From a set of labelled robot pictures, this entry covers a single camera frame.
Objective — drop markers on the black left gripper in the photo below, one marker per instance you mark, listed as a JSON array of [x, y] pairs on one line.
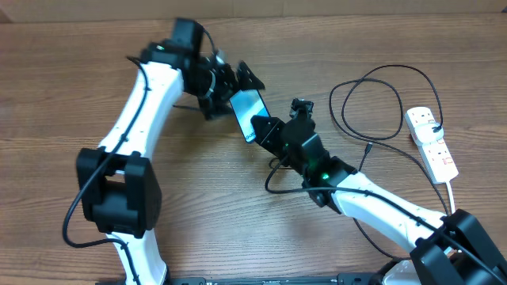
[[227, 85]]

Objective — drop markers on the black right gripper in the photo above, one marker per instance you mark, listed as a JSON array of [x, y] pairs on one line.
[[264, 137]]

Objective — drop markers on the blue Galaxy smartphone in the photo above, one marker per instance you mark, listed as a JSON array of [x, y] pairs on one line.
[[246, 104]]

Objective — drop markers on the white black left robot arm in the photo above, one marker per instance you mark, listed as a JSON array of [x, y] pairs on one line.
[[119, 199]]

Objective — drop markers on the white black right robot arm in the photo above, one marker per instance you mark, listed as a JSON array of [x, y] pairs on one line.
[[444, 249]]

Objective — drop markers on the white charger plug adapter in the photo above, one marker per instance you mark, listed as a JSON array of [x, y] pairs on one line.
[[427, 133]]

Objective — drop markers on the white power strip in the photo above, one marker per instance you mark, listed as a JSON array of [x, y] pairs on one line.
[[436, 155]]

